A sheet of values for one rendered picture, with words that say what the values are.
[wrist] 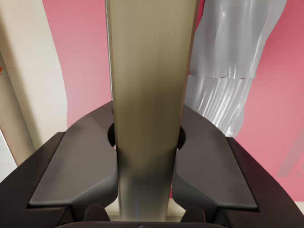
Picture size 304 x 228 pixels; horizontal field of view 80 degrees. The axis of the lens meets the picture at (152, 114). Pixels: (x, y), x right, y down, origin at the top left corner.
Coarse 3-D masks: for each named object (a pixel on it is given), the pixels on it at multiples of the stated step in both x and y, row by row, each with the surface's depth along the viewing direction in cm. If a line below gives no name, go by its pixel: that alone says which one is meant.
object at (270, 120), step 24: (72, 72) 19; (96, 72) 19; (72, 96) 20; (96, 96) 20; (264, 96) 20; (288, 96) 20; (72, 120) 22; (264, 120) 22; (288, 120) 22; (240, 144) 24; (264, 144) 24; (288, 144) 24; (264, 168) 26; (288, 192) 29
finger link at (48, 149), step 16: (48, 144) 8; (32, 160) 7; (48, 160) 7; (16, 176) 7; (32, 176) 7; (0, 192) 6; (16, 192) 6; (32, 192) 6; (0, 208) 6; (16, 208) 6; (32, 208) 6; (48, 208) 6; (64, 208) 6; (0, 224) 5; (16, 224) 5; (32, 224) 5; (48, 224) 5
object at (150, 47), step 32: (128, 0) 5; (160, 0) 5; (192, 0) 5; (128, 32) 6; (160, 32) 6; (192, 32) 6; (128, 64) 6; (160, 64) 6; (128, 96) 7; (160, 96) 7; (128, 128) 8; (160, 128) 8; (128, 160) 8; (160, 160) 9; (128, 192) 10; (160, 192) 10
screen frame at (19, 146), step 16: (0, 64) 18; (0, 80) 18; (0, 96) 18; (0, 112) 18; (16, 112) 20; (0, 128) 18; (16, 128) 20; (0, 144) 19; (16, 144) 20; (32, 144) 23; (0, 160) 20; (16, 160) 20; (0, 176) 21
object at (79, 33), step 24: (48, 0) 16; (72, 0) 16; (96, 0) 16; (288, 0) 16; (72, 24) 16; (96, 24) 17; (288, 24) 17; (72, 48) 18; (96, 48) 18; (264, 48) 18; (288, 48) 18; (264, 72) 19; (288, 72) 19
